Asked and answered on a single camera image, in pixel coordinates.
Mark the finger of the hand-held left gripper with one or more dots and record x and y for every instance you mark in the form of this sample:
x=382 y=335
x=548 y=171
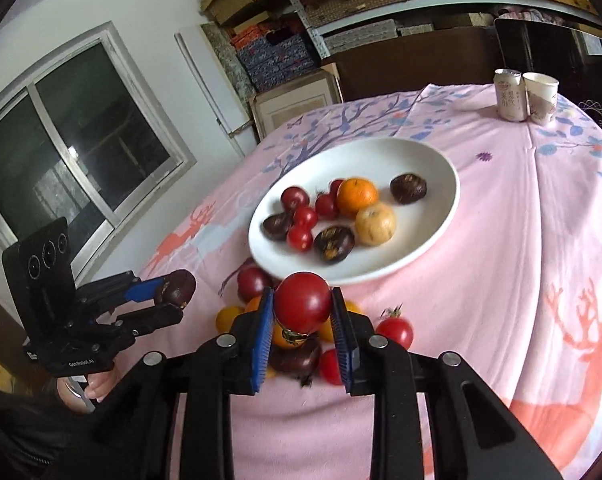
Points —
x=136 y=290
x=151 y=319

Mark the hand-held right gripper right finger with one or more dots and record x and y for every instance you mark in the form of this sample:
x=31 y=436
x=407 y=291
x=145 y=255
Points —
x=342 y=345

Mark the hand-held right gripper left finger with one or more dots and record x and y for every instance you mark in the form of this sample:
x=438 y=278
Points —
x=262 y=342

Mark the red cherry tomato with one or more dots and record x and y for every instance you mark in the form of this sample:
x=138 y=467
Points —
x=300 y=238
x=305 y=216
x=395 y=331
x=331 y=366
x=326 y=206
x=336 y=187

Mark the yellow tomato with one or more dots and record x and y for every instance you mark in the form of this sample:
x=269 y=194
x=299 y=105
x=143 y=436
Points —
x=229 y=318

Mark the large red tomato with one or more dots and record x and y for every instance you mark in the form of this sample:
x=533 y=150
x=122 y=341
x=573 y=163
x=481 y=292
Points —
x=302 y=302

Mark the dark red plum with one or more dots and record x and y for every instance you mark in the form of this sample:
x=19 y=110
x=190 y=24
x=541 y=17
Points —
x=253 y=282
x=294 y=196

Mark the white round plate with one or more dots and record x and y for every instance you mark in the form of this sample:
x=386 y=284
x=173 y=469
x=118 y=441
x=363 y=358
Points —
x=401 y=240

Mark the pale yellow fruit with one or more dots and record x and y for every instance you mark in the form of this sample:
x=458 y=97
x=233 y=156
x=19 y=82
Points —
x=376 y=223

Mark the large orange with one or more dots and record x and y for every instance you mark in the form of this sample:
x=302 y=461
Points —
x=357 y=195

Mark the person's left forearm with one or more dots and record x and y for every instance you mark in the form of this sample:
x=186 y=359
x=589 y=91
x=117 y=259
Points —
x=26 y=435

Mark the person's left hand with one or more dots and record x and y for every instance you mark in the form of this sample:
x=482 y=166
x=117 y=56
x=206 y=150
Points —
x=100 y=386

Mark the white framed sliding window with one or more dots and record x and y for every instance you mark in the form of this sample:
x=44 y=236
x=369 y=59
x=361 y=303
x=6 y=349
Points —
x=81 y=145

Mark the pink deer printed tablecloth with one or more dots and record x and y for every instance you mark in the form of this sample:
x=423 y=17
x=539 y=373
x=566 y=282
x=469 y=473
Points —
x=481 y=260

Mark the white leaning board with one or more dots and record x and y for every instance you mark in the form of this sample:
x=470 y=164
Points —
x=208 y=85

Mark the beige framed picture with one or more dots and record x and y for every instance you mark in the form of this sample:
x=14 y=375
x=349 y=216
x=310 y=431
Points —
x=291 y=105

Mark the green marbled board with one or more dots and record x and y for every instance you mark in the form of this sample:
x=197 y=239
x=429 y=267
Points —
x=231 y=55

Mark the stack of blue floral boxes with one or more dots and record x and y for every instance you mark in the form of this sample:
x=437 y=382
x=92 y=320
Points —
x=276 y=62

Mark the brown wooden board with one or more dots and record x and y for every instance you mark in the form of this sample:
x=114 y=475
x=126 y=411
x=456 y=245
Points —
x=411 y=62

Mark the white paper cup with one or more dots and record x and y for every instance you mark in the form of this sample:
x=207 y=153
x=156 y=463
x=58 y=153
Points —
x=541 y=97

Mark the white metal shelf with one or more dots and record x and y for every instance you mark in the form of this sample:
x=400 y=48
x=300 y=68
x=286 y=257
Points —
x=311 y=25

